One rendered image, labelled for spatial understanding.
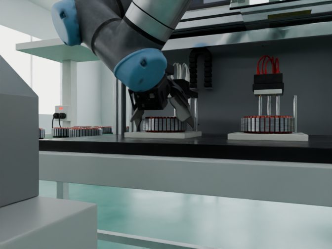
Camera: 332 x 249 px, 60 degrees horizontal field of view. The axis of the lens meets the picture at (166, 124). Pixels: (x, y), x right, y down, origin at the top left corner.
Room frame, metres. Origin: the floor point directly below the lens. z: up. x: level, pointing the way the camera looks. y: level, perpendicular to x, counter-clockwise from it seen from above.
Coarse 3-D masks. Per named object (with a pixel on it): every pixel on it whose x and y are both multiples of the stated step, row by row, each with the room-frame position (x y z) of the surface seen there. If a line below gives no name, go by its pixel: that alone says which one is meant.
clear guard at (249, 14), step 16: (240, 0) 0.52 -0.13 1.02; (256, 0) 0.50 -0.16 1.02; (272, 0) 0.49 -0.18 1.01; (288, 0) 0.48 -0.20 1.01; (304, 0) 0.60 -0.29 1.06; (320, 0) 0.60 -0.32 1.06; (256, 16) 0.69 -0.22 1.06; (272, 16) 0.69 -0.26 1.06; (288, 16) 0.69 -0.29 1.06; (304, 16) 0.69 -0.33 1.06; (320, 16) 0.69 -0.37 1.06
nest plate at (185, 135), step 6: (126, 132) 0.68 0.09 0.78; (132, 132) 0.67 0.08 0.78; (138, 132) 0.67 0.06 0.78; (144, 132) 0.67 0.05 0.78; (150, 132) 0.67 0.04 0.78; (156, 132) 0.67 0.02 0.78; (162, 132) 0.67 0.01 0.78; (168, 132) 0.67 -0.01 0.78; (174, 132) 0.67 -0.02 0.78; (180, 132) 0.67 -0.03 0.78; (186, 132) 0.67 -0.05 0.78; (192, 132) 0.68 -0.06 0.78; (198, 132) 0.73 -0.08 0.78; (174, 138) 0.63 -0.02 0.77; (180, 138) 0.63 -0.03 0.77
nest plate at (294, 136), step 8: (232, 136) 0.59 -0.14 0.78; (240, 136) 0.58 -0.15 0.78; (248, 136) 0.58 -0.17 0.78; (256, 136) 0.57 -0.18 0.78; (264, 136) 0.57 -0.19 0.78; (272, 136) 0.56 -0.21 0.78; (280, 136) 0.56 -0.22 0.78; (288, 136) 0.55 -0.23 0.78; (296, 136) 0.54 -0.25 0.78; (304, 136) 0.54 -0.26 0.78
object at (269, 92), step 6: (258, 78) 0.68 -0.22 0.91; (264, 78) 0.68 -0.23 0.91; (270, 78) 0.67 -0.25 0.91; (276, 78) 0.67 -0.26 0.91; (282, 78) 0.67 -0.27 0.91; (252, 84) 0.69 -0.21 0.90; (258, 84) 0.68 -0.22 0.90; (264, 84) 0.68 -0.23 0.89; (270, 84) 0.67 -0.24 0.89; (276, 84) 0.67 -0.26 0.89; (282, 84) 0.66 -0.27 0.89; (252, 90) 0.69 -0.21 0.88; (258, 90) 0.66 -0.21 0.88; (264, 90) 0.66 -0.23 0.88; (270, 90) 0.65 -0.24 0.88; (276, 90) 0.65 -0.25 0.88; (282, 90) 0.68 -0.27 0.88; (258, 96) 0.78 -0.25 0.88; (270, 96) 0.77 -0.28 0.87; (276, 96) 0.76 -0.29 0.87; (258, 102) 0.78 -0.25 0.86; (270, 102) 0.77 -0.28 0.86; (276, 102) 0.76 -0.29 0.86; (258, 108) 0.78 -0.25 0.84; (270, 108) 0.77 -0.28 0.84; (276, 108) 0.76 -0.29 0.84; (258, 114) 0.78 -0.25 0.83; (270, 114) 0.77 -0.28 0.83; (276, 114) 0.76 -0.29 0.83
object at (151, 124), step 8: (144, 120) 0.70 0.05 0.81; (152, 120) 0.67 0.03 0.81; (160, 120) 0.67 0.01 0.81; (168, 120) 0.67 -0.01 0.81; (176, 120) 0.67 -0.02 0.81; (144, 128) 0.70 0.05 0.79; (152, 128) 0.67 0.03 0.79; (160, 128) 0.67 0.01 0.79; (168, 128) 0.67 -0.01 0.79; (176, 128) 0.67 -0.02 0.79; (184, 128) 0.69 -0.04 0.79
